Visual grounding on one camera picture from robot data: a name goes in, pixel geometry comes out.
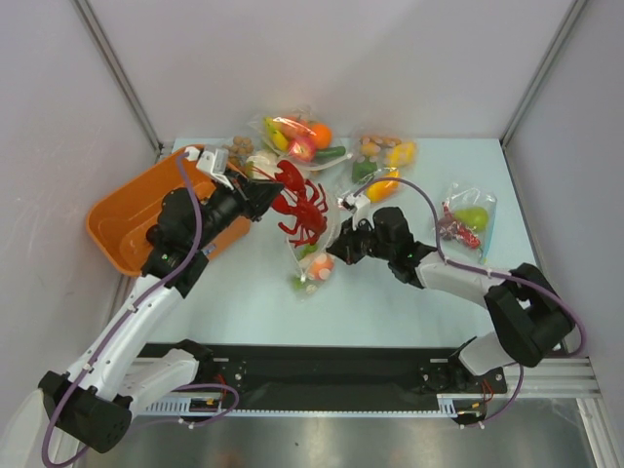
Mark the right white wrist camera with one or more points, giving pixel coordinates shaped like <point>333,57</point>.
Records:
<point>358,205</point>

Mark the bag of fake nuts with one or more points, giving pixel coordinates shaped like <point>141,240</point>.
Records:
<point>239,149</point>

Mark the fake yellow bell pepper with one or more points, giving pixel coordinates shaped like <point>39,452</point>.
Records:
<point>401,155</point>

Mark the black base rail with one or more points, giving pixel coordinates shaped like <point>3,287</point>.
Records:
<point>342,379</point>

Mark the zip bag with peppers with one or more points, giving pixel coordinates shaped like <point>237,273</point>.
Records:
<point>372,145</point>

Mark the fake green pear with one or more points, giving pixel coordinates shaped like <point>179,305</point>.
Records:
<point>475,218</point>

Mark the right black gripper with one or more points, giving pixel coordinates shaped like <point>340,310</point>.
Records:
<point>355,239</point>

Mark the fake green cucumber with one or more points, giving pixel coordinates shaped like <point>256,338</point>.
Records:
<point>330,152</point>

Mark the zip bag with mixed fruit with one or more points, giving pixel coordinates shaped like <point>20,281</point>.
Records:
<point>292,123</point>

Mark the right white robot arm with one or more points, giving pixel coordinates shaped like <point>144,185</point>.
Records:
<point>528,317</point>

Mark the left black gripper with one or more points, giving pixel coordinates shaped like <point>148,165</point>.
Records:
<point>253,198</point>

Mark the fake green grapes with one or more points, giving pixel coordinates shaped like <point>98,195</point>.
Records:
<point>303,256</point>

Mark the zip bag with pear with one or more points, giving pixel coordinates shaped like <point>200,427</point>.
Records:
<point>453,234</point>

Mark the clear zip bag with lobster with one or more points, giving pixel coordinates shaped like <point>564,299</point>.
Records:
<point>325,240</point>

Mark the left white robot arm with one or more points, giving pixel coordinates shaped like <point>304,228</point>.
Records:
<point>94,401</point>

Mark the fake green bell pepper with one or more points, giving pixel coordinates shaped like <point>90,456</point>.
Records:
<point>362,168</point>

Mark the orange plastic bin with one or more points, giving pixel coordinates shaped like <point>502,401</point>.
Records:
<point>141,209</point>

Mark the red plastic lobster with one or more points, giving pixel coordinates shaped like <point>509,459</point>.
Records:
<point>303,200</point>

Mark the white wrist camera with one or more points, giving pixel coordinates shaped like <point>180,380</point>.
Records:
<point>358,205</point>
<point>209,160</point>

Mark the fake peach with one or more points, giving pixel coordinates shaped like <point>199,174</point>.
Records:
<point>321,267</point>

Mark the fake red apple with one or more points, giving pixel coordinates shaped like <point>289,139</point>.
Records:
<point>302,149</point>

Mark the fake orange yellow pepper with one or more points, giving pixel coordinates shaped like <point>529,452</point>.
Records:
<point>384,187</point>

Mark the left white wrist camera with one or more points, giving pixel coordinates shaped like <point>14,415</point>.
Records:
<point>209,160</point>

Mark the fake yellow banana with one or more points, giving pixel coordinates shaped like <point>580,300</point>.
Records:
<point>278,140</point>

